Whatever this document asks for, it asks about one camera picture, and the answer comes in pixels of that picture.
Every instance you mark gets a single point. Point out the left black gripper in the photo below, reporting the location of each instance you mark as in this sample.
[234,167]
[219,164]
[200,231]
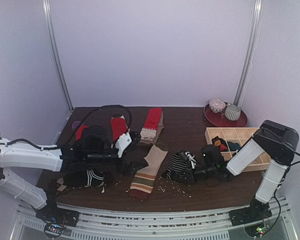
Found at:
[130,168]

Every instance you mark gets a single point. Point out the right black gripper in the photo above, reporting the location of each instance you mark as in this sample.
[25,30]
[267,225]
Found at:
[190,173]

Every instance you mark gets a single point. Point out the black white striped sock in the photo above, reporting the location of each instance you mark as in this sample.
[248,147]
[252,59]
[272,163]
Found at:
[176,165]

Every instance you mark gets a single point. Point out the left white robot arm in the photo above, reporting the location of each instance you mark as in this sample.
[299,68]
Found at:
[77,161]

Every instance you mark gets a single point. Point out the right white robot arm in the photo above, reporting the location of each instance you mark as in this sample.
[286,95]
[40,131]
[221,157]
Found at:
[278,141]

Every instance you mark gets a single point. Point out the beige striped maroon sock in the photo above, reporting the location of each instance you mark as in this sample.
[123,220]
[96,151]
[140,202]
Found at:
[142,184]

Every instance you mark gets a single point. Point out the red sock centre left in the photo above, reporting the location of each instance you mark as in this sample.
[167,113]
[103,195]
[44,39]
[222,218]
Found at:
[118,126]

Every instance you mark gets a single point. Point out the red beige sock centre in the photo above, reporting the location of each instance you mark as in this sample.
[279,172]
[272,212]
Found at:
[152,128]

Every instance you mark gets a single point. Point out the black argyle rolled sock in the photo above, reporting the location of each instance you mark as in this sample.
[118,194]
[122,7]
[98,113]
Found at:
[220,143]

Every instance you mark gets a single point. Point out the black sock three white stripes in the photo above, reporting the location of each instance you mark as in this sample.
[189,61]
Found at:
[87,178]

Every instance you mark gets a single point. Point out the teal rolled sock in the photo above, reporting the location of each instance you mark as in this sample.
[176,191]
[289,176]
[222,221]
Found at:
[233,146]

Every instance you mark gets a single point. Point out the red round plate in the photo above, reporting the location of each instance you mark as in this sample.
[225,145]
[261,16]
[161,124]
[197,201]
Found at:
[219,119]

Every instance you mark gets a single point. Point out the wooden compartment box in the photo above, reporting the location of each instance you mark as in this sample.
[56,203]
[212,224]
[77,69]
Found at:
[250,158]

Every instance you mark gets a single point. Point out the red purple sock far left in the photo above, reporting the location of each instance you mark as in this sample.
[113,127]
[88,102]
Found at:
[78,129]

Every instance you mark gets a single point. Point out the white patterned bowl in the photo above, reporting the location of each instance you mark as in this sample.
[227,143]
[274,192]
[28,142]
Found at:
[216,105]

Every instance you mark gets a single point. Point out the grey striped cup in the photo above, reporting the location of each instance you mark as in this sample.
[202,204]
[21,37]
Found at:
[232,112]

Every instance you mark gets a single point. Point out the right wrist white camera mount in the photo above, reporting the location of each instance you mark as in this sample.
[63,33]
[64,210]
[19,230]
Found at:
[191,158]

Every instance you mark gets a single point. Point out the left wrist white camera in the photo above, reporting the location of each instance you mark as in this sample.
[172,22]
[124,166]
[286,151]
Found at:
[122,143]

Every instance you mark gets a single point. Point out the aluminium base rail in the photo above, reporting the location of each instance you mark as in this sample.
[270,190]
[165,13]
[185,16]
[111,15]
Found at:
[97,224]

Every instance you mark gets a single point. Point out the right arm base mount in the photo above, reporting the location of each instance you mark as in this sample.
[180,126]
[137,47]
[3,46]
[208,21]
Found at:
[252,217]

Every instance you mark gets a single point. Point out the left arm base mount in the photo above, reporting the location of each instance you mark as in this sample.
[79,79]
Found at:
[56,220]

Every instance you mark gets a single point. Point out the left aluminium corner post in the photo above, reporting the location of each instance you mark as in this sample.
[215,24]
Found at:
[55,53]

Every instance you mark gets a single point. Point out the aluminium corner post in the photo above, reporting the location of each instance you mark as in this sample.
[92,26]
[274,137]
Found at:
[251,47]
[55,53]

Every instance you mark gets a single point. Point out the right aluminium corner post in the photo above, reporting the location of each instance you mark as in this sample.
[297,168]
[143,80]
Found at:
[251,47]

